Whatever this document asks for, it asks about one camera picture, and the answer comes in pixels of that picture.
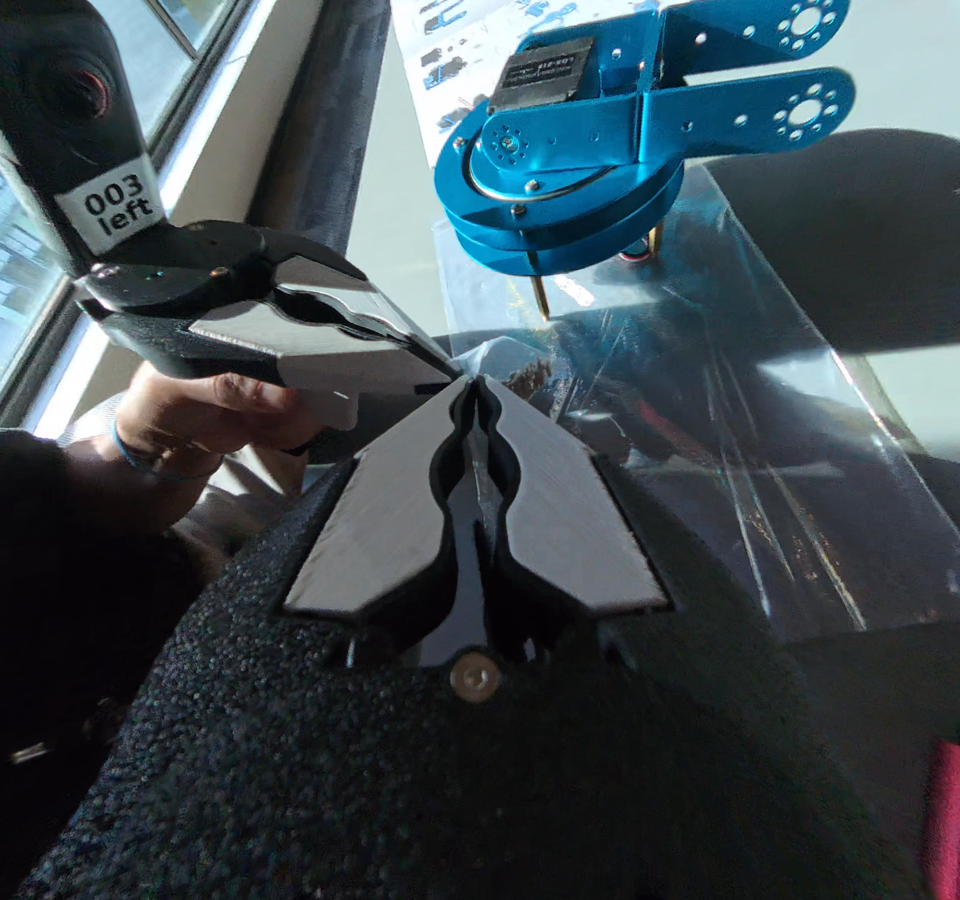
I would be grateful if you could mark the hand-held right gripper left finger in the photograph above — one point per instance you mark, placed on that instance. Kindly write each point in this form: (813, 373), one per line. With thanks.
(375, 525)

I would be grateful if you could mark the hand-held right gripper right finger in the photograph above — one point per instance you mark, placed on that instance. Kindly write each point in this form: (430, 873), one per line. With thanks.
(577, 532)

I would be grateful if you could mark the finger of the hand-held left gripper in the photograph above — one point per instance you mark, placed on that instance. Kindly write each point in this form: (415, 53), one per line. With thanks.
(352, 296)
(330, 360)

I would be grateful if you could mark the blue toy robot arm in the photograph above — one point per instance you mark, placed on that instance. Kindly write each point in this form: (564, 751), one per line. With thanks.
(570, 165)

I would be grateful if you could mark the person's left forearm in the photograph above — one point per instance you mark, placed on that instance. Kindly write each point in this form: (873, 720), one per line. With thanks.
(75, 495)

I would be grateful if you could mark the grey desk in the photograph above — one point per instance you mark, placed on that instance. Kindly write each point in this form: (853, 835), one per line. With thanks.
(900, 52)

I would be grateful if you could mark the person's left hand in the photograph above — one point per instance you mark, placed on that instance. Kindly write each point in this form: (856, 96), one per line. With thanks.
(202, 420)

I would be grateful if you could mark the blue wristband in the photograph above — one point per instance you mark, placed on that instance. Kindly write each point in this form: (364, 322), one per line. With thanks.
(131, 457)

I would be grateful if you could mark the large clear plastic bag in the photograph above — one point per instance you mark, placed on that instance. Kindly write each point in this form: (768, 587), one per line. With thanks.
(750, 427)

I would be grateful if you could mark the white instruction booklet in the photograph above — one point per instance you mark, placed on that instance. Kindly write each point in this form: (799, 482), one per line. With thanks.
(450, 30)

